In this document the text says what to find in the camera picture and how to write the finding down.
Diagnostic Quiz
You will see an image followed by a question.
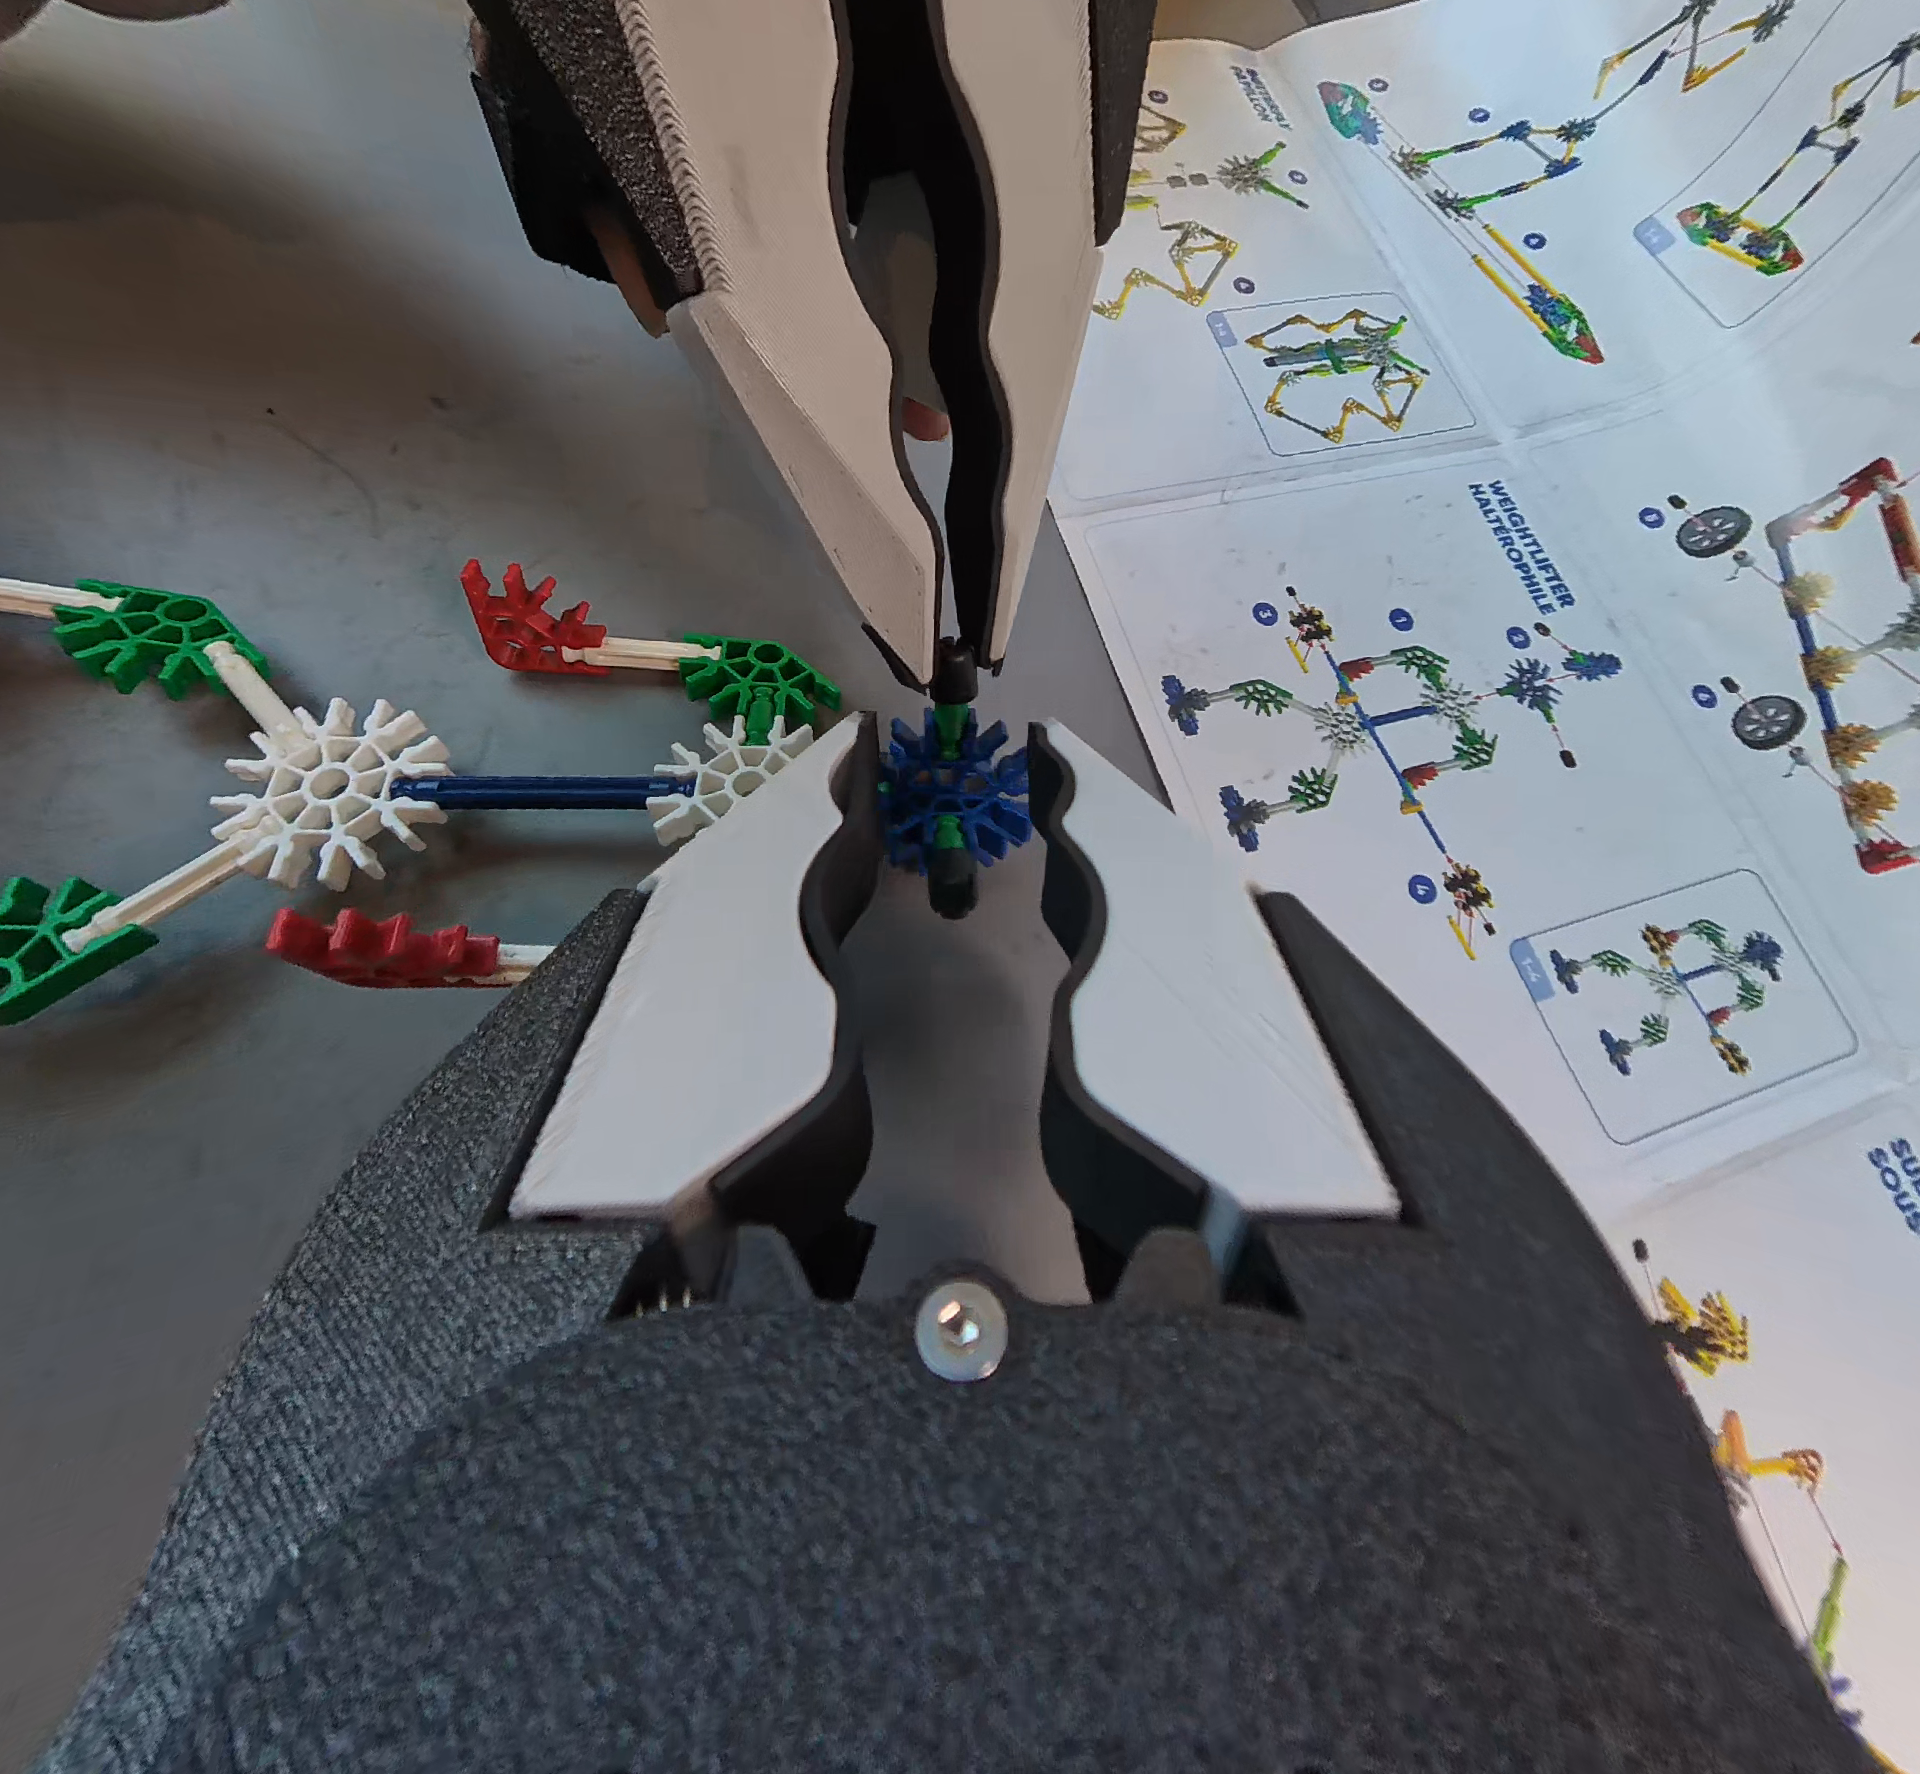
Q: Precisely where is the folded instruction sheet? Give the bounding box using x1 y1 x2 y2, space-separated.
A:
1052 0 1920 1774

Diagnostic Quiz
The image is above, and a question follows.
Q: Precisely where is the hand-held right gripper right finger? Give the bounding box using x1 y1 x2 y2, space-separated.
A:
1029 721 1405 1276

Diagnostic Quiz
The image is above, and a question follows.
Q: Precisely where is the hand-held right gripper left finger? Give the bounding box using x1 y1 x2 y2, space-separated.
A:
510 712 882 1269

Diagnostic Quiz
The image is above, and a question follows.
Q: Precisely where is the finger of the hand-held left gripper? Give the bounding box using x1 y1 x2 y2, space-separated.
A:
577 0 957 685
924 0 1106 672

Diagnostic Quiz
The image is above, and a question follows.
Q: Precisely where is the red toy connector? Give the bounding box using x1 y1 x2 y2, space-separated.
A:
268 908 503 988
459 560 610 677

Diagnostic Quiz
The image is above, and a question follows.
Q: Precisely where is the person's left hand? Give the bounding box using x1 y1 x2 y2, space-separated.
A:
585 211 957 443

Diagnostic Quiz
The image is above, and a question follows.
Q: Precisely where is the construction toy figure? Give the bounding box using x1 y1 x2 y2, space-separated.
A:
0 579 1041 1029

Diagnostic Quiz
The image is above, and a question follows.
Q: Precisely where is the grey desk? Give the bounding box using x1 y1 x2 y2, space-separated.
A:
0 0 1920 1774

